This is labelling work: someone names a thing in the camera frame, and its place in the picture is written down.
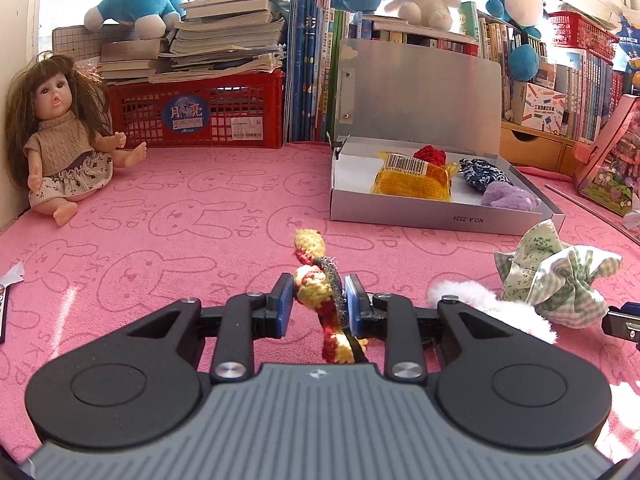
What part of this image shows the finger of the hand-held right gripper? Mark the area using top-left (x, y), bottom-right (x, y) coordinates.
top-left (602, 302), bottom-right (640, 345)

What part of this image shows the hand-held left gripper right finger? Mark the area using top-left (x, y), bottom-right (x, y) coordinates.
top-left (344, 273), bottom-right (516, 385)

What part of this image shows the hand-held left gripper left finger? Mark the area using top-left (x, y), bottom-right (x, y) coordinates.
top-left (124, 273), bottom-right (297, 385)

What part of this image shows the yellow red crocheted hair tie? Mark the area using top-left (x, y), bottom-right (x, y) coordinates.
top-left (292, 228), bottom-right (370, 365)

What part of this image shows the green patterned cloth pouch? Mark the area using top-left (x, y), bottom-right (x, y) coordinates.
top-left (493, 219), bottom-right (624, 330)

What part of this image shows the grey cardboard box with lid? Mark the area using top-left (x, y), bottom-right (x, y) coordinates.
top-left (328, 37), bottom-right (567, 237)

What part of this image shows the white fluffy hair band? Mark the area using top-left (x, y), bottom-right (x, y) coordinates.
top-left (425, 280), bottom-right (559, 345)

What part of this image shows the yellow mesh bag with barcode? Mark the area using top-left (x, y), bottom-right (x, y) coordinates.
top-left (370, 149), bottom-right (460, 204)

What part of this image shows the red crocheted scrunchie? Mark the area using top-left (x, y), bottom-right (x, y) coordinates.
top-left (412, 144), bottom-right (449, 167)

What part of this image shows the purple fluffy scrunchie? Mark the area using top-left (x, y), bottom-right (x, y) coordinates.
top-left (480, 180), bottom-right (544, 211)

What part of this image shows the blue floral fabric pouch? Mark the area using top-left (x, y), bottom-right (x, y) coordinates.
top-left (458, 157), bottom-right (512, 194)

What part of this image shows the pink rabbit-print towel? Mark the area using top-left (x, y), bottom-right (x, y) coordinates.
top-left (0, 142), bottom-right (640, 462)

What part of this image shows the colourful picture package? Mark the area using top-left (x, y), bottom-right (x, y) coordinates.
top-left (572, 93), bottom-right (640, 219)

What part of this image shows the wooden drawer organizer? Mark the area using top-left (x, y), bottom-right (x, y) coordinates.
top-left (500, 120), bottom-right (581, 177)

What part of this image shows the white box with colourful print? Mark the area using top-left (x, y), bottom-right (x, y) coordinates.
top-left (510, 81), bottom-right (569, 136)

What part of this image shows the row of colourful books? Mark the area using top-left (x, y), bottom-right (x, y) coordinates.
top-left (360, 2), bottom-right (632, 144)

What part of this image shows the row of blue books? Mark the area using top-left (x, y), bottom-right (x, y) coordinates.
top-left (283, 0), bottom-right (362, 144)

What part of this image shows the red plastic basket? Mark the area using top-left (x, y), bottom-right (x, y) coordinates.
top-left (106, 70), bottom-right (287, 150)

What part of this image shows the white paper scrap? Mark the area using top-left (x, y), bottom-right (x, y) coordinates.
top-left (0, 261), bottom-right (25, 286)

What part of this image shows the stack of books and papers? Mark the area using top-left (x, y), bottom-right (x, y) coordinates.
top-left (99, 0), bottom-right (291, 85)

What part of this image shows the blue printed card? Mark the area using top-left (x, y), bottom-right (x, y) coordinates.
top-left (612, 14), bottom-right (640, 74)

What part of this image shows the brown-haired baby doll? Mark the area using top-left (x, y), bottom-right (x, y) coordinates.
top-left (4, 52), bottom-right (149, 229)

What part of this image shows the black remote control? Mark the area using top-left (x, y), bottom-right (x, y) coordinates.
top-left (0, 283), bottom-right (12, 344)

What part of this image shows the small red mesh basket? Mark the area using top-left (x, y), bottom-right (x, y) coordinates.
top-left (547, 10), bottom-right (621, 66)

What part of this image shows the grey grid cutting board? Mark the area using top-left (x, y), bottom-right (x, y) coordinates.
top-left (51, 24), bottom-right (116, 69)

